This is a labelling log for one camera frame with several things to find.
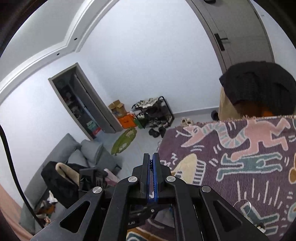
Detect black open jewelry box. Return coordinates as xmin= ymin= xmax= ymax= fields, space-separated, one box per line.
xmin=127 ymin=204 xmax=175 ymax=229

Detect grey sofa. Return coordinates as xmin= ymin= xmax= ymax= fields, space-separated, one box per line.
xmin=18 ymin=133 xmax=122 ymax=236

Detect black clothes on sofa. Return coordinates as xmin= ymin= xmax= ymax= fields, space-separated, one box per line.
xmin=41 ymin=161 xmax=79 ymax=208

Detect green leaf floor mat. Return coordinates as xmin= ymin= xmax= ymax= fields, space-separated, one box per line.
xmin=111 ymin=127 xmax=137 ymax=156

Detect orange paper bag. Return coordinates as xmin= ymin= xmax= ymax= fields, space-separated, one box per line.
xmin=118 ymin=113 xmax=137 ymax=129

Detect brown cardboard box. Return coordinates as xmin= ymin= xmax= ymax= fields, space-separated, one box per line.
xmin=108 ymin=99 xmax=127 ymax=118

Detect purple patterned woven blanket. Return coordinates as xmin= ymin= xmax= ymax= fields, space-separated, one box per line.
xmin=125 ymin=115 xmax=296 ymax=241

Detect black shoes on floor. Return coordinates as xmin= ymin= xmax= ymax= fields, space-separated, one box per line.
xmin=149 ymin=126 xmax=166 ymax=138

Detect black shoe rack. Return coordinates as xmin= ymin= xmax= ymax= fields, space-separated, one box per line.
xmin=132 ymin=96 xmax=175 ymax=128

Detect grey open closet doorway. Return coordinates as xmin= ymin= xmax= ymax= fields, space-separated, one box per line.
xmin=49 ymin=63 xmax=123 ymax=140

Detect grey room door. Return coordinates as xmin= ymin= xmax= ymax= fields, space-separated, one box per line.
xmin=187 ymin=0 xmax=274 ymax=73

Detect silver thin bangle ring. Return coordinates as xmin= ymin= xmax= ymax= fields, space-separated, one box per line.
xmin=233 ymin=199 xmax=253 ymax=217

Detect black door handle lock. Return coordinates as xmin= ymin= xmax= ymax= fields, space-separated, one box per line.
xmin=214 ymin=32 xmax=230 ymax=51

